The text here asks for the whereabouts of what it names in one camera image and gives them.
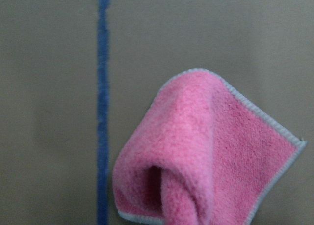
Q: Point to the pink cleaning cloth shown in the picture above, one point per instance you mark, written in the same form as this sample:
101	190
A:
202	155

